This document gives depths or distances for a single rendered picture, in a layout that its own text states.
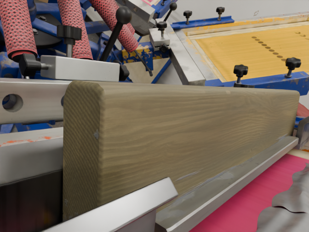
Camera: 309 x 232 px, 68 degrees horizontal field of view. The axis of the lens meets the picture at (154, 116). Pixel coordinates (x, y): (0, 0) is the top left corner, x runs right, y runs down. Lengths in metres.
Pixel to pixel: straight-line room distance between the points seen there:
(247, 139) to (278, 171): 0.14
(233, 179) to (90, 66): 0.31
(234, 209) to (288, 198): 0.07
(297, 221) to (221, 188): 0.08
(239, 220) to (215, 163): 0.06
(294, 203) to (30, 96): 0.31
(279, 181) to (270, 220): 0.10
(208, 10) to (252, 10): 0.45
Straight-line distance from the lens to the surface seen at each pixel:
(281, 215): 0.24
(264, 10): 2.44
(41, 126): 0.62
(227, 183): 0.17
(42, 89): 0.32
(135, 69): 3.05
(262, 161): 0.24
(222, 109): 0.16
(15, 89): 0.31
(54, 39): 0.83
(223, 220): 0.21
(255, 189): 0.28
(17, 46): 0.49
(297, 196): 0.28
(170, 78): 2.83
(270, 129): 0.28
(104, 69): 0.43
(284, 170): 0.36
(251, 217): 0.23
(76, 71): 0.40
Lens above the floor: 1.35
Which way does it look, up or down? 30 degrees down
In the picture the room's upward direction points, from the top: 33 degrees clockwise
